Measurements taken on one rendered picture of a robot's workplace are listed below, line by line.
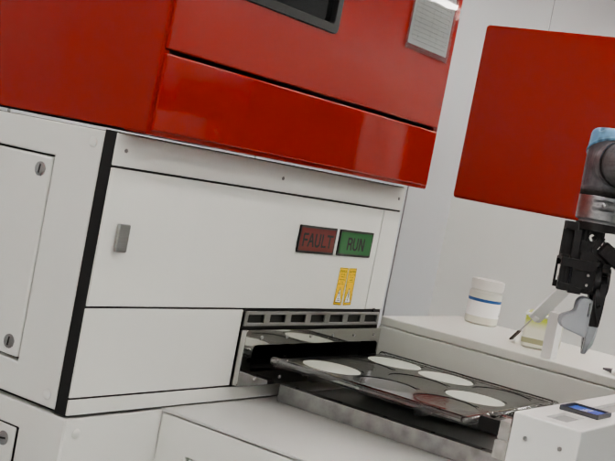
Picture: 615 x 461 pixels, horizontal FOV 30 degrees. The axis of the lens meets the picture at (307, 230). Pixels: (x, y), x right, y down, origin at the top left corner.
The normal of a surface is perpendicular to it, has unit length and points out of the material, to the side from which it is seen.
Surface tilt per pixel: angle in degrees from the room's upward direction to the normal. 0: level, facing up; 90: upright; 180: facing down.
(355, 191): 90
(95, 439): 90
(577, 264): 89
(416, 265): 90
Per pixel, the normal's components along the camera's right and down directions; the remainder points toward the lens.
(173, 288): 0.81, 0.18
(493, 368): -0.55, -0.06
